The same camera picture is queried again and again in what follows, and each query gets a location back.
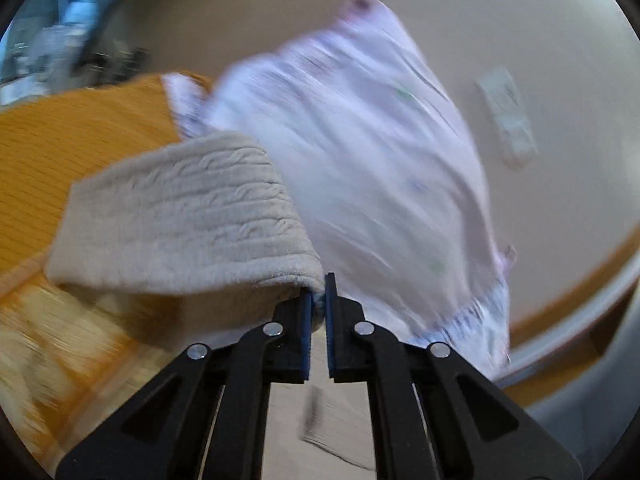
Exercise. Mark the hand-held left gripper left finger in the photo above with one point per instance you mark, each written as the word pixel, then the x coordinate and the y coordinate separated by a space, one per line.
pixel 305 332

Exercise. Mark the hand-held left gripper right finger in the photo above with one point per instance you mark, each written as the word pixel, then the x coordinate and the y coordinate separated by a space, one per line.
pixel 330 330

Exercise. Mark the floral lilac pillow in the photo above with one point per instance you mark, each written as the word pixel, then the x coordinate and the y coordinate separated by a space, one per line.
pixel 360 160

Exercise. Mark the wooden headboard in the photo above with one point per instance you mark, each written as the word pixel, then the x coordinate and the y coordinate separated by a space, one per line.
pixel 590 290

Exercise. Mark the yellow orange patterned bed sheet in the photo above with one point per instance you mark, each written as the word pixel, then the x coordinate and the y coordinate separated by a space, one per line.
pixel 65 150

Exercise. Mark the window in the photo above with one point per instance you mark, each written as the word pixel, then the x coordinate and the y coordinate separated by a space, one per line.
pixel 45 25

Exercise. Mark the white wall switch panel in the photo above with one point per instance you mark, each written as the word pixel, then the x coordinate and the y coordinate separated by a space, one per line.
pixel 507 115

